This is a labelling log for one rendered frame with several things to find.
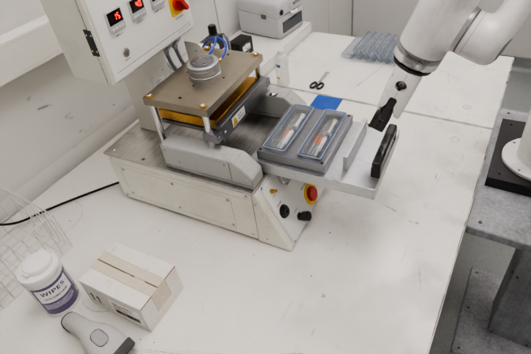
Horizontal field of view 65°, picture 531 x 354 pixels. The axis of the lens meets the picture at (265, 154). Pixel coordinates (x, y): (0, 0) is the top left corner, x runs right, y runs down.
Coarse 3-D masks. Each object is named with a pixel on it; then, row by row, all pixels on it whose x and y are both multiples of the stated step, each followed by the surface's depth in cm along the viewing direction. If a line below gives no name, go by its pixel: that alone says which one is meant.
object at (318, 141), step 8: (328, 112) 103; (336, 112) 103; (344, 112) 102; (320, 120) 101; (328, 120) 101; (336, 120) 100; (320, 128) 98; (328, 128) 98; (336, 128) 98; (312, 136) 96; (320, 136) 96; (328, 136) 96; (304, 144) 95; (312, 144) 94; (320, 144) 94; (328, 144) 94; (304, 152) 92; (312, 152) 92; (320, 152) 92
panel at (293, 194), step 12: (264, 180) 99; (276, 180) 102; (264, 192) 98; (276, 192) 101; (288, 192) 105; (300, 192) 109; (276, 204) 101; (288, 204) 104; (300, 204) 108; (312, 204) 112; (276, 216) 100; (288, 216) 104; (288, 228) 103; (300, 228) 107
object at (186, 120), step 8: (248, 80) 109; (256, 80) 109; (240, 88) 106; (248, 88) 106; (232, 96) 103; (240, 96) 103; (224, 104) 101; (232, 104) 101; (160, 112) 103; (168, 112) 102; (176, 112) 100; (216, 112) 99; (224, 112) 98; (168, 120) 104; (176, 120) 102; (184, 120) 101; (192, 120) 100; (200, 120) 98; (216, 120) 96; (192, 128) 101; (200, 128) 100
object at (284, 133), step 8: (296, 104) 107; (288, 112) 105; (296, 112) 105; (304, 112) 104; (288, 120) 102; (296, 120) 102; (304, 120) 102; (280, 128) 100; (288, 128) 100; (296, 128) 99; (272, 136) 98; (280, 136) 98; (288, 136) 97; (264, 144) 96; (272, 144) 96; (280, 144) 96
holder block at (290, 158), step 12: (288, 108) 108; (312, 120) 103; (348, 120) 101; (300, 132) 100; (300, 144) 96; (336, 144) 95; (264, 156) 96; (276, 156) 95; (288, 156) 93; (324, 156) 92; (300, 168) 93; (312, 168) 92; (324, 168) 90
